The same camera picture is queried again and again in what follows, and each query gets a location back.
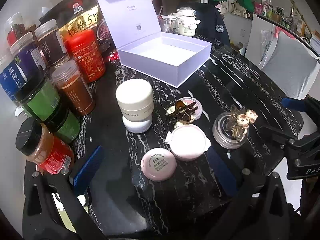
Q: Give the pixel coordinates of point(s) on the white panel board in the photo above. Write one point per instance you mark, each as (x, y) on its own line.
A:
(257, 37)

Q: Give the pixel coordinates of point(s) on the cream cartoon water bottle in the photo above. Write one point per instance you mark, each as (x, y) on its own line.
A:
(187, 27)

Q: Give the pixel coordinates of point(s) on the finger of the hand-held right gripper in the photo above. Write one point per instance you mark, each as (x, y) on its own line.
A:
(277, 136)
(292, 103)

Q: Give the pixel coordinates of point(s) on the dark jar white label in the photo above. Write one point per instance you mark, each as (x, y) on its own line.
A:
(50, 45)

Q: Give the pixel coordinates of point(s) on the small white rounded case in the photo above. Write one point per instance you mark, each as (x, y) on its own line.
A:
(137, 127)

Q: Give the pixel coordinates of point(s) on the black and gold oat bag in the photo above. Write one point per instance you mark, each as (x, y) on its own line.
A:
(82, 17)

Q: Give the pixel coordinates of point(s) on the brown hair clip cream bows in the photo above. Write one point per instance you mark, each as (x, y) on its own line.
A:
(183, 112)

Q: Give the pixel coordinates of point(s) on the small green tote bag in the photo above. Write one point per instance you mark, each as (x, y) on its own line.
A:
(246, 1)

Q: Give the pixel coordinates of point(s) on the small green label jar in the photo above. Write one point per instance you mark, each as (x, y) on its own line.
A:
(66, 126)

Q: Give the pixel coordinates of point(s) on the black lid red label jar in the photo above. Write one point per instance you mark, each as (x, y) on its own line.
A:
(50, 152)

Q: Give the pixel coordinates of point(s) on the large green label jar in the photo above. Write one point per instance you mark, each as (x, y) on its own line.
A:
(40, 100)

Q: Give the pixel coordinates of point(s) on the clear pink blush compact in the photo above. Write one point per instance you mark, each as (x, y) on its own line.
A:
(194, 104)

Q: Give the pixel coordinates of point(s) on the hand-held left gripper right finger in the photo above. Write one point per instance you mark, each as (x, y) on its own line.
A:
(222, 172)

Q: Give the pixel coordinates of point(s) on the blue label plastic jar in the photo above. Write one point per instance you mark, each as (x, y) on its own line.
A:
(20, 65)

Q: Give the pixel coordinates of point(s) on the red tin can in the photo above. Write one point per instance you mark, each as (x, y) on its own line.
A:
(85, 57)

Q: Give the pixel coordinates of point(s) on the hair clip with bear figures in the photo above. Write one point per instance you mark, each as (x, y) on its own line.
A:
(243, 118)

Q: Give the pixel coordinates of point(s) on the amber granule plastic jar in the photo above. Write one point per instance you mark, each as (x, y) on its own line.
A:
(75, 92)

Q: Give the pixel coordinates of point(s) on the red contents plastic jar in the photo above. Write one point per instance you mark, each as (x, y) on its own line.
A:
(12, 30)

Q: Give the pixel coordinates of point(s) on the pink cushion compact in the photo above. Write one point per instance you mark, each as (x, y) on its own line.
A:
(188, 142)

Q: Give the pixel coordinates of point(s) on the dark navy jacket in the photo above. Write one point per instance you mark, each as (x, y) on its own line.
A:
(212, 25)

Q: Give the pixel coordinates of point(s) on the clear drinking glass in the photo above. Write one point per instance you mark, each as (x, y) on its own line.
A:
(168, 26)

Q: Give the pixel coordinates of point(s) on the clear powder jar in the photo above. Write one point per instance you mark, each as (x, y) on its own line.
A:
(225, 136)

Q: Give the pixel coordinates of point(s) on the grey padded chair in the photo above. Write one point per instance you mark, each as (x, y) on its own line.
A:
(292, 65)

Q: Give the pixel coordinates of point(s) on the pink round labelled compact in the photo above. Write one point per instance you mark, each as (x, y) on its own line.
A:
(158, 165)

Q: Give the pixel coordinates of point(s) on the white cream jar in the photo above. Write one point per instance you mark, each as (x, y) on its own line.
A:
(135, 97)

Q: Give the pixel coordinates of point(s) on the small red wrapper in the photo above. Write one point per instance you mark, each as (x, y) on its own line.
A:
(111, 58)

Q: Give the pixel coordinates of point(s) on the white hinged gift box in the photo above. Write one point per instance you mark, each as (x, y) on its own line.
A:
(162, 52)

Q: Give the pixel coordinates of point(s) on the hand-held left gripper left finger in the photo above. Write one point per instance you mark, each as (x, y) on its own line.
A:
(87, 167)

